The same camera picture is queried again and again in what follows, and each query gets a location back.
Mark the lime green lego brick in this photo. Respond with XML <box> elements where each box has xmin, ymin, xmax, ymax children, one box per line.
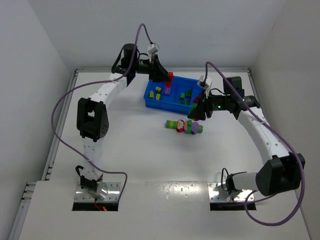
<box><xmin>155</xmin><ymin>86</ymin><xmax>162</xmax><ymax>101</ymax></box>
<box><xmin>148</xmin><ymin>90</ymin><xmax>155</xmax><ymax>99</ymax></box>

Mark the multicolour lego brick stack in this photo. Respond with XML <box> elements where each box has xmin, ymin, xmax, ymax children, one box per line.
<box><xmin>189</xmin><ymin>96</ymin><xmax>199</xmax><ymax>113</ymax></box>

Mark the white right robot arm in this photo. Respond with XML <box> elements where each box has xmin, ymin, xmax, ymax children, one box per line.
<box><xmin>188</xmin><ymin>76</ymin><xmax>305</xmax><ymax>197</ymax></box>

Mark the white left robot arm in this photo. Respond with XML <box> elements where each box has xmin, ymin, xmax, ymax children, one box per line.
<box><xmin>76</xmin><ymin>43</ymin><xmax>172</xmax><ymax>199</ymax></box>

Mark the flower and butterfly lego assembly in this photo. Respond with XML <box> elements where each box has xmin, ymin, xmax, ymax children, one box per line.
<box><xmin>164</xmin><ymin>119</ymin><xmax>204</xmax><ymax>135</ymax></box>

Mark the blue compartment tray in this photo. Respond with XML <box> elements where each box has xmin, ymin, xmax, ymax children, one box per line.
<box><xmin>144</xmin><ymin>76</ymin><xmax>203</xmax><ymax>115</ymax></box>

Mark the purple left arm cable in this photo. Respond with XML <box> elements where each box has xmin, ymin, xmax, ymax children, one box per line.
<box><xmin>51</xmin><ymin>23</ymin><xmax>156</xmax><ymax>198</ymax></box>

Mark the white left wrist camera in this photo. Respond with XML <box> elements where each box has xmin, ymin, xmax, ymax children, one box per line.
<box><xmin>147</xmin><ymin>43</ymin><xmax>160</xmax><ymax>60</ymax></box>

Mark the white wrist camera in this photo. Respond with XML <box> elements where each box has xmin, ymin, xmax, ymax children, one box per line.
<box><xmin>197</xmin><ymin>75</ymin><xmax>213</xmax><ymax>98</ymax></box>
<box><xmin>147</xmin><ymin>43</ymin><xmax>160</xmax><ymax>60</ymax></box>

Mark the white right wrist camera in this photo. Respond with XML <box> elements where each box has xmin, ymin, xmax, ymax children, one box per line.
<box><xmin>197</xmin><ymin>75</ymin><xmax>213</xmax><ymax>98</ymax></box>

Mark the black cable at right base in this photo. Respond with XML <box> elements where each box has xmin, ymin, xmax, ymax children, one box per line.
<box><xmin>221</xmin><ymin>168</ymin><xmax>232</xmax><ymax>195</ymax></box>

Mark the black cable at base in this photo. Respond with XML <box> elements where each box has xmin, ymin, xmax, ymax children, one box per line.
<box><xmin>221</xmin><ymin>168</ymin><xmax>232</xmax><ymax>195</ymax></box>
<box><xmin>74</xmin><ymin>165</ymin><xmax>85</xmax><ymax>179</ymax></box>

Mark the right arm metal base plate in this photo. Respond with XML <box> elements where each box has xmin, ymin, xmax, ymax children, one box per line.
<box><xmin>207</xmin><ymin>181</ymin><xmax>252</xmax><ymax>204</ymax></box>

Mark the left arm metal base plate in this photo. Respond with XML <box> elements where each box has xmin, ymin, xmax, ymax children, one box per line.
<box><xmin>74</xmin><ymin>182</ymin><xmax>121</xmax><ymax>203</ymax></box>

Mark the black cable at left base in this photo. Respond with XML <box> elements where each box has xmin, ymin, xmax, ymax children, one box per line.
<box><xmin>74</xmin><ymin>165</ymin><xmax>85</xmax><ymax>179</ymax></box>

